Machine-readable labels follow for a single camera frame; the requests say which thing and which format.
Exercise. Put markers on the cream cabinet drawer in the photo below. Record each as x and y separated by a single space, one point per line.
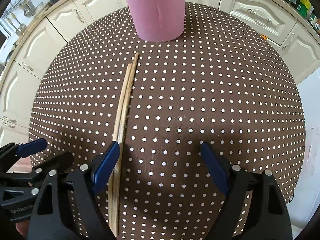
255 10

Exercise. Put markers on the hanging metal ladle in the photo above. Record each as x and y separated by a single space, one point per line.
18 28

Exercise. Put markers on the person's left hand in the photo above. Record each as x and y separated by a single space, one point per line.
21 228

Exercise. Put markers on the single wooden chopstick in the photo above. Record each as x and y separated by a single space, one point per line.
128 92
120 105

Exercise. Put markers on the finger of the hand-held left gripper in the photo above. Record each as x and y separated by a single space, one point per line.
60 161
32 146

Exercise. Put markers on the pink cylindrical cup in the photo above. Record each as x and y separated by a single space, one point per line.
150 10

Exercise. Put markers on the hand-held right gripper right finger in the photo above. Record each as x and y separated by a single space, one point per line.
215 167

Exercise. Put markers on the round polka-dot table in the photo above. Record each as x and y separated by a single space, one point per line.
200 92

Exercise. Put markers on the metal wall utensil rack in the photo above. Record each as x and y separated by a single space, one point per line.
18 7

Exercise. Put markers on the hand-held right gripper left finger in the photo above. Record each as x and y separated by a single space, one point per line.
106 162

